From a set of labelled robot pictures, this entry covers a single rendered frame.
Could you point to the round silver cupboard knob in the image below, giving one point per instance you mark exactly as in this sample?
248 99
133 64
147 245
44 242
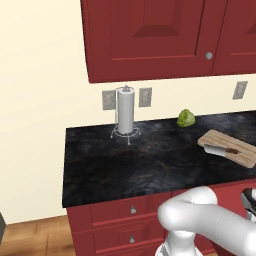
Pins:
208 55

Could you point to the white paper towel roll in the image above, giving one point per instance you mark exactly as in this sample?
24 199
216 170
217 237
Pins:
125 111

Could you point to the red wall cupboard door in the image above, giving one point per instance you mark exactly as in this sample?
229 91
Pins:
238 36
153 36

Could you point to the round silver drawer knob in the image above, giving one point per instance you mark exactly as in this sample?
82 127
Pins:
133 210
132 239

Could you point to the grey wall socket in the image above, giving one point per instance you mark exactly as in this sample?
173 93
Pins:
107 100
145 97
240 90

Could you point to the wooden cutting board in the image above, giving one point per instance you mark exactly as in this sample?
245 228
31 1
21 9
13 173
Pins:
233 143

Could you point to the green cabbage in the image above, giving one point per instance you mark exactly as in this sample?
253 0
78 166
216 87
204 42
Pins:
186 118

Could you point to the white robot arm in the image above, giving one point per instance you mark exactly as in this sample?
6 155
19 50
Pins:
206 220

